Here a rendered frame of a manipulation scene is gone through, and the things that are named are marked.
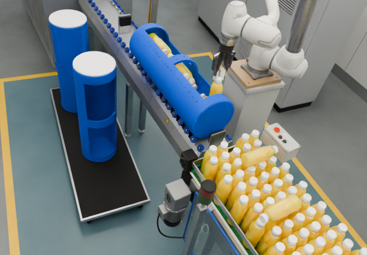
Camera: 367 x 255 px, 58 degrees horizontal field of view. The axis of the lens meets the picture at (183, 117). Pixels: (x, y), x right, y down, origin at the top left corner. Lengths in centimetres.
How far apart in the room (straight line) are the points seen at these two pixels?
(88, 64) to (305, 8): 137
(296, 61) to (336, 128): 190
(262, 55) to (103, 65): 107
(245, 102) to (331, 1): 127
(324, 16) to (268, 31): 174
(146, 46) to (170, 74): 32
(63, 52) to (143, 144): 108
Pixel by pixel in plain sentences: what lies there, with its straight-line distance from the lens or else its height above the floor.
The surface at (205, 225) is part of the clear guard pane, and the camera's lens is 178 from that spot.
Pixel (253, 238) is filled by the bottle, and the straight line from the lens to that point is 161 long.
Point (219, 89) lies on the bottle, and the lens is 186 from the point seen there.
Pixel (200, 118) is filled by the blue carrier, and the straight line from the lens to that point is 179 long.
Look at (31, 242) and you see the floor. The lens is 271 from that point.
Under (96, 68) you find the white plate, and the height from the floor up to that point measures 104.
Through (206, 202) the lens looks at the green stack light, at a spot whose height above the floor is 118.
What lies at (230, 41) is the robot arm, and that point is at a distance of 168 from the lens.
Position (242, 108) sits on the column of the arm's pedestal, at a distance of 245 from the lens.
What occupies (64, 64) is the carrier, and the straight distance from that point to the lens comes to 289.
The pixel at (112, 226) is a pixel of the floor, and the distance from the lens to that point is 268.
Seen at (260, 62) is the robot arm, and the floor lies 116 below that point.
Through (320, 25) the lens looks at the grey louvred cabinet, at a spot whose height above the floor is 108.
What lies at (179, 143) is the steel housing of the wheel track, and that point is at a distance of 204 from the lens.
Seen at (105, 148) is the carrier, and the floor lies 16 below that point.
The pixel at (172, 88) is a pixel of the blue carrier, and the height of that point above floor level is 115.
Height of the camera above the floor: 237
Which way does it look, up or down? 43 degrees down
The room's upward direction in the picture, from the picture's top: 11 degrees clockwise
